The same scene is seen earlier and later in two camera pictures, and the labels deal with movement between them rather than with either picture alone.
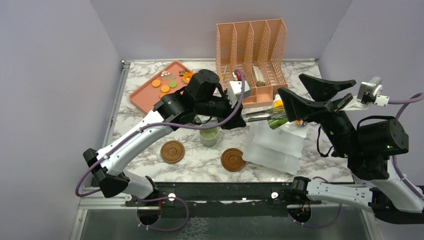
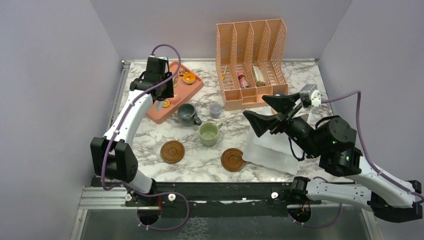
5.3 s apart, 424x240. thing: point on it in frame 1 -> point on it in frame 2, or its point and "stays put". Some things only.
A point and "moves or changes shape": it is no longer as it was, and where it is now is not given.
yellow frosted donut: [278, 103] moves or changes shape
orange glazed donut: [187, 77] stays put
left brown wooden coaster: [172, 151] stays put
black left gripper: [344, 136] -> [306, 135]
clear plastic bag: [279, 149] stays put
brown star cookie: [182, 73] stays put
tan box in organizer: [258, 75] stays put
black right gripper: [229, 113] -> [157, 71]
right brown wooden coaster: [232, 160] stays put
